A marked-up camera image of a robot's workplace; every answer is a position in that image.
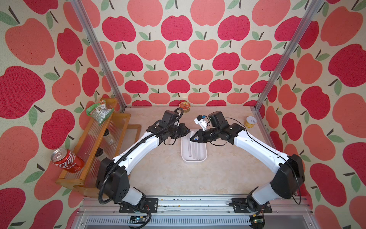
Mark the white rectangular tray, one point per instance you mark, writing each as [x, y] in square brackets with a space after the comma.
[185, 150]

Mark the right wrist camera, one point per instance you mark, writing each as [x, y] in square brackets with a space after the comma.
[215, 120]

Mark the yellow white can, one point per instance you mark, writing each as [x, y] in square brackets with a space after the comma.
[250, 122]

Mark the right aluminium frame post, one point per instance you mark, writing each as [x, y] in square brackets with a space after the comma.
[305, 22]

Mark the left aluminium frame post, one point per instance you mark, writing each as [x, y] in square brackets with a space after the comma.
[98, 50]

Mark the glass spice jar upper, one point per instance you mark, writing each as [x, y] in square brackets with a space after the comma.
[108, 137]

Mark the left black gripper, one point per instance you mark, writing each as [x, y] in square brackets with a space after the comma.
[184, 132]

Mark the green snack bag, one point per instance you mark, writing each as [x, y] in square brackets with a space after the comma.
[99, 112]

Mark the red gold round tin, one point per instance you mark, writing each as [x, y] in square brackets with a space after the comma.
[185, 106]

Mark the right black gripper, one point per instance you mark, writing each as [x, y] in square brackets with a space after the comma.
[200, 134]

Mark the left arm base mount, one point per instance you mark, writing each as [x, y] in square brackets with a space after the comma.
[146, 204]

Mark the glass spice jar lower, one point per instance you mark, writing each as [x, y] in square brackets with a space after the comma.
[101, 154]

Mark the red cola can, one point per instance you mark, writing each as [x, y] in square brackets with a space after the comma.
[67, 160]

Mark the glass spice jar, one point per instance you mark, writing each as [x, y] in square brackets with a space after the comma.
[108, 137]
[101, 154]

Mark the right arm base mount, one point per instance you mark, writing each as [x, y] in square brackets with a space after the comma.
[242, 205]

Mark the wooden shelf rack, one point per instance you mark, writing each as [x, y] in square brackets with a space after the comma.
[84, 180]

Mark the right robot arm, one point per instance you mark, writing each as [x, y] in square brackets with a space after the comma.
[289, 171]

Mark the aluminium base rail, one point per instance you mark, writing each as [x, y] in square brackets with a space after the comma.
[195, 212]

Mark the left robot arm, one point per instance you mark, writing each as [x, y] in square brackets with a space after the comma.
[112, 180]

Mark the aluminium frame post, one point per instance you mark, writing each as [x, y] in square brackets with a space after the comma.
[305, 22]
[98, 50]

